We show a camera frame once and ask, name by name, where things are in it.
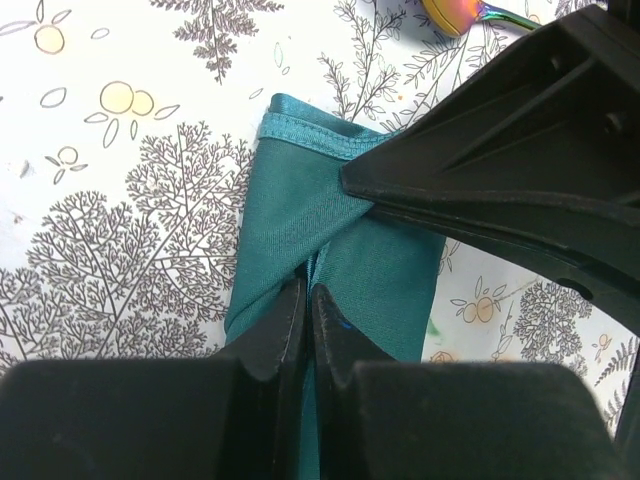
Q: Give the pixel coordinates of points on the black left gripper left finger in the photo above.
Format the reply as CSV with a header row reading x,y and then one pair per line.
x,y
140,415

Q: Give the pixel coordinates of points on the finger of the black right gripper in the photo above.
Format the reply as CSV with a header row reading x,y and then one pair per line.
x,y
607,277
553,119

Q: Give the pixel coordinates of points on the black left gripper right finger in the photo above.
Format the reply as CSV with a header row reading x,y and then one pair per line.
x,y
475,420

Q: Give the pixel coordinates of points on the iridescent gold spoon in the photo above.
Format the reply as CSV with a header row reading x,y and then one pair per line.
x,y
456,17

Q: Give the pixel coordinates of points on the teal cloth napkin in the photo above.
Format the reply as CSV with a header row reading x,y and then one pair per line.
x,y
299,224

